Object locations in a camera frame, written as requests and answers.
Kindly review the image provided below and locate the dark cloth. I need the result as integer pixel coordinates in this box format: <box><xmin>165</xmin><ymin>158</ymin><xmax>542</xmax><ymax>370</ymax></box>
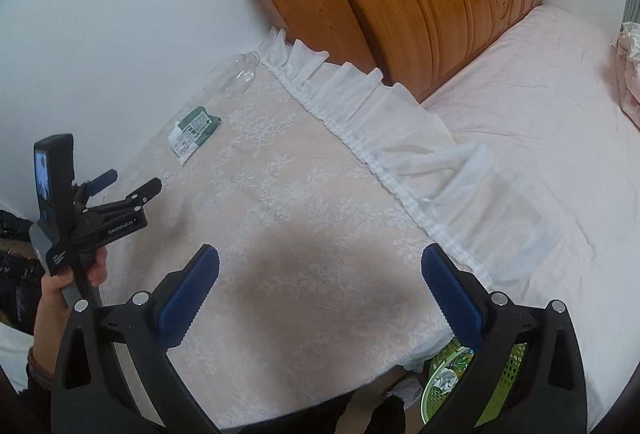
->
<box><xmin>0</xmin><ymin>208</ymin><xmax>43</xmax><ymax>332</ymax></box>

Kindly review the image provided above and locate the person's left forearm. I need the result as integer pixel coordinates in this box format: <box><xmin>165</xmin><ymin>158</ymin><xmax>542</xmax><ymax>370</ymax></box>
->
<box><xmin>25</xmin><ymin>309</ymin><xmax>70</xmax><ymax>396</ymax></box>

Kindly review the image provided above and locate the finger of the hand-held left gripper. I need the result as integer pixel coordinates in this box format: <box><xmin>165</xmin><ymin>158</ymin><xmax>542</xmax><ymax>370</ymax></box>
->
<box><xmin>82</xmin><ymin>177</ymin><xmax>163</xmax><ymax>216</ymax></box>
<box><xmin>75</xmin><ymin>168</ymin><xmax>119</xmax><ymax>198</ymax></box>

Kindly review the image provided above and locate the shiny green wrapper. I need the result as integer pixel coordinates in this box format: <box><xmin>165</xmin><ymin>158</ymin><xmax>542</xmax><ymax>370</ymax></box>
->
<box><xmin>440</xmin><ymin>346</ymin><xmax>477</xmax><ymax>371</ymax></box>

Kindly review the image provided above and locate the person's left hand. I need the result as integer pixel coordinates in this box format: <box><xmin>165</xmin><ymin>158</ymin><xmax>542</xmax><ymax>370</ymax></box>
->
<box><xmin>39</xmin><ymin>245</ymin><xmax>109</xmax><ymax>316</ymax></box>

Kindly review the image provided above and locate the dark bracelet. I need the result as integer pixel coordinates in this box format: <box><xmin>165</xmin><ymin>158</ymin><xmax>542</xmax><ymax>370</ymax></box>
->
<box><xmin>26</xmin><ymin>346</ymin><xmax>54</xmax><ymax>376</ymax></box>

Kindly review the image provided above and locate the white lace tablecloth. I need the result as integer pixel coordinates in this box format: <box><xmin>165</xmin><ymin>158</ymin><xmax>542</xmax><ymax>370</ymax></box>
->
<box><xmin>100</xmin><ymin>26</ymin><xmax>548</xmax><ymax>432</ymax></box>

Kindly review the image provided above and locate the pink bed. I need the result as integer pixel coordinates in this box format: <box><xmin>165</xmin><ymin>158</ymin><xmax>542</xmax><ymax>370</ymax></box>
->
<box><xmin>419</xmin><ymin>4</ymin><xmax>640</xmax><ymax>430</ymax></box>

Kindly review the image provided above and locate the white cloth on floor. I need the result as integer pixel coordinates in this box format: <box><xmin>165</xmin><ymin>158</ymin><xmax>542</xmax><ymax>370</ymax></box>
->
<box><xmin>386</xmin><ymin>380</ymin><xmax>425</xmax><ymax>404</ymax></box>

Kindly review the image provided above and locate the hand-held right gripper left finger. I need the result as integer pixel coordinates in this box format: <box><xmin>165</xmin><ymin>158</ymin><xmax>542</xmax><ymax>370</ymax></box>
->
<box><xmin>50</xmin><ymin>244</ymin><xmax>222</xmax><ymax>434</ymax></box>

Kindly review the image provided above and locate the green and white packet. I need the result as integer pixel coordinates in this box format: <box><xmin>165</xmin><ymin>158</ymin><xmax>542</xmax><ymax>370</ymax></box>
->
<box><xmin>168</xmin><ymin>109</ymin><xmax>224</xmax><ymax>167</ymax></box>

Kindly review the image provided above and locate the folded pink quilt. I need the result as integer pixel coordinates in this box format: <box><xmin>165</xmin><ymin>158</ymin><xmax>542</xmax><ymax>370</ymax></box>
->
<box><xmin>616</xmin><ymin>21</ymin><xmax>640</xmax><ymax>131</ymax></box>

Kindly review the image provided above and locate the clear plastic bottle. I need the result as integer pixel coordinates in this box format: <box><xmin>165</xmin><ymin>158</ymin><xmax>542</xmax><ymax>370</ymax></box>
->
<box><xmin>207</xmin><ymin>51</ymin><xmax>262</xmax><ymax>98</ymax></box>

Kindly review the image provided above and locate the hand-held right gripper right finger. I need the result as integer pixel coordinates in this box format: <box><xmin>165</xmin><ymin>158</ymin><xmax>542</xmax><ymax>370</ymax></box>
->
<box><xmin>419</xmin><ymin>244</ymin><xmax>587</xmax><ymax>434</ymax></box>

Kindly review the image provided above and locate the green plastic wastebasket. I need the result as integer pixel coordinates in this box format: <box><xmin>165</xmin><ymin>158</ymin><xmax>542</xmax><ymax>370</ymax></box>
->
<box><xmin>419</xmin><ymin>336</ymin><xmax>532</xmax><ymax>431</ymax></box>

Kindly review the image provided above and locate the grey white paper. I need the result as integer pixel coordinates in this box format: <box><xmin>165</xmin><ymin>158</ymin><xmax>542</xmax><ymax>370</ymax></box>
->
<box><xmin>431</xmin><ymin>366</ymin><xmax>464</xmax><ymax>398</ymax></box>

